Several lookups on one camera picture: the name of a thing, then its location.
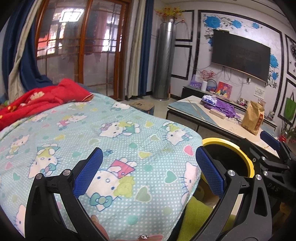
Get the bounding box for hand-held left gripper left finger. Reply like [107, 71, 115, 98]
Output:
[24, 147, 104, 241]

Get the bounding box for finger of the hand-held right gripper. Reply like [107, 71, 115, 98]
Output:
[259, 131, 296, 161]
[236, 138, 290, 173]

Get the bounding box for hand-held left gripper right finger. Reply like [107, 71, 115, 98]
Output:
[195, 146, 272, 241]

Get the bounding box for yellow rimmed black trash bin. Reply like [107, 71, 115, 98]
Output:
[201, 137, 255, 186]

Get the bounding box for person's left hand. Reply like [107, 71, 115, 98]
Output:
[90, 214, 163, 241]

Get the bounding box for potted green plant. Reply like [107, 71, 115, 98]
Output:
[279, 120, 296, 144]

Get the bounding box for brown paper bag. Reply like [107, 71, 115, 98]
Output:
[241, 100, 265, 135]

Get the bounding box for green tote bag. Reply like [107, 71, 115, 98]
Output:
[284, 92, 296, 121]

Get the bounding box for person's green clothing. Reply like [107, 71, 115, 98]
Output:
[178, 197, 234, 241]

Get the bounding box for purple plastic bag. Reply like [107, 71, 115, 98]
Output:
[203, 97, 243, 120]

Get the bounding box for beige power strip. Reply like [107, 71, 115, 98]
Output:
[209, 109, 226, 119]

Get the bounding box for marble top coffee table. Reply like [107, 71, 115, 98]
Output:
[166, 95, 281, 158]

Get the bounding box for cartoon cat printed blanket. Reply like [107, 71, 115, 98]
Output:
[0, 94, 204, 241]

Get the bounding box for colourful painting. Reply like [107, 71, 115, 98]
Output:
[216, 82, 232, 99]

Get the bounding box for white tissue pack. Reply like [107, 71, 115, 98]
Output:
[202, 95, 219, 106]

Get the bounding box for round blue ornament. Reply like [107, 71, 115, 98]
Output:
[206, 79, 218, 93]

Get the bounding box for red flower print blanket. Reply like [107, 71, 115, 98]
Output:
[0, 78, 94, 131]

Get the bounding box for small printed stool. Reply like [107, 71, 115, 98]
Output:
[129, 100, 155, 115]

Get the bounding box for white vase with red blossoms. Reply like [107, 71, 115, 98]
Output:
[199, 69, 216, 92]

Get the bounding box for purple gift box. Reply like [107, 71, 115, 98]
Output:
[190, 74, 201, 90]

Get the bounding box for wooden glass sliding door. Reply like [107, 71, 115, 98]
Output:
[36, 0, 132, 100]

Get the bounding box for silver tower air conditioner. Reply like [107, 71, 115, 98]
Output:
[151, 22, 177, 101]

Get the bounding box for beige curtain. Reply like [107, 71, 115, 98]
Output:
[8, 0, 47, 98]
[126, 0, 147, 100]

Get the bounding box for blue curtain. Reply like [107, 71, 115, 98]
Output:
[5, 0, 53, 98]
[139, 0, 155, 96]

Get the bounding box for yellow artificial flowers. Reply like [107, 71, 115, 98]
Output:
[155, 6, 183, 18]

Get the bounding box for black wall television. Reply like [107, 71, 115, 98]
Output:
[211, 29, 271, 82]

